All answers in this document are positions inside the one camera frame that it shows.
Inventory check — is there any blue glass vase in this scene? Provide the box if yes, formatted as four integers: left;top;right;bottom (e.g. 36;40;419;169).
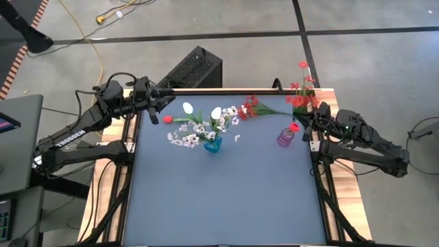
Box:
203;136;223;154

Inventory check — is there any teal backlit keyboard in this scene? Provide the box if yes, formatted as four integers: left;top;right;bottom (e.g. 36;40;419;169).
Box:
0;202;12;243

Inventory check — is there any black computer tower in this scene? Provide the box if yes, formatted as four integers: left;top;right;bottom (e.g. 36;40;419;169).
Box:
154;45;224;89

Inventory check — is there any black metal table frame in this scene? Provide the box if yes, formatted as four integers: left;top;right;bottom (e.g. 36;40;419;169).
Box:
78;88;373;247

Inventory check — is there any black stand leg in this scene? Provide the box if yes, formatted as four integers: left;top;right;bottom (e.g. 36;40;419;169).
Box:
0;0;55;54

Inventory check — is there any purple glass vase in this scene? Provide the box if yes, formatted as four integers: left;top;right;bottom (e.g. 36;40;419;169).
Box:
276;127;296;148

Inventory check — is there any white artificial tulip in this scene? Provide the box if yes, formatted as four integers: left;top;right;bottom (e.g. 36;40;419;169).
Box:
182;102;212;141
209;106;223;138

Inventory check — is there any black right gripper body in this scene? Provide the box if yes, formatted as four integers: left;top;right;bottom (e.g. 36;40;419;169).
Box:
307;102;333;134

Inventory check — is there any yellow plug cable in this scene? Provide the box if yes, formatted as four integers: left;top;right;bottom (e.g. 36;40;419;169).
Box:
95;0;155;25

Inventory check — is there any red artificial tulip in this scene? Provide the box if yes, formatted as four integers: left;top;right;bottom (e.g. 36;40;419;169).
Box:
163;115;195;124
283;122;301;138

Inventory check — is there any long yellow cable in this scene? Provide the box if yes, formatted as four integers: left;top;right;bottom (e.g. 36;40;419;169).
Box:
56;0;105;104

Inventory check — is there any black floor cable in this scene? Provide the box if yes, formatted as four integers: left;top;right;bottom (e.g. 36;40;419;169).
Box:
405;116;439;176

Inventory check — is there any red poppy bunch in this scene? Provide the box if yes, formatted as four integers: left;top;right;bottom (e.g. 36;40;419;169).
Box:
237;95;292;121
285;60;320;116

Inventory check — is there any blue-grey table mat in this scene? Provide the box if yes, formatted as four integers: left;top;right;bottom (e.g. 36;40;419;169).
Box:
122;94;327;246

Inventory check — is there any laptop screen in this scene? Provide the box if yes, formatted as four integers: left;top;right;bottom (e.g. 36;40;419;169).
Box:
0;111;22;134

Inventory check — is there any grey desk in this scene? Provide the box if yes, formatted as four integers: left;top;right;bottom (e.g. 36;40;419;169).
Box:
0;94;45;196

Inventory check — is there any white blossom spray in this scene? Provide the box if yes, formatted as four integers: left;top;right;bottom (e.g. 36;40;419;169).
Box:
167;120;206;149
202;105;240;141

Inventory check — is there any grey floor stand foot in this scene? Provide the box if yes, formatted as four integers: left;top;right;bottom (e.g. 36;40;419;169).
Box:
410;121;439;141

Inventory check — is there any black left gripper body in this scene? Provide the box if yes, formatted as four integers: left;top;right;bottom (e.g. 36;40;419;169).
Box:
132;75;163;111

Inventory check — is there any orange striped floor strip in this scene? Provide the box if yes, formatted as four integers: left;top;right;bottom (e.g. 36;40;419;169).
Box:
0;0;49;100

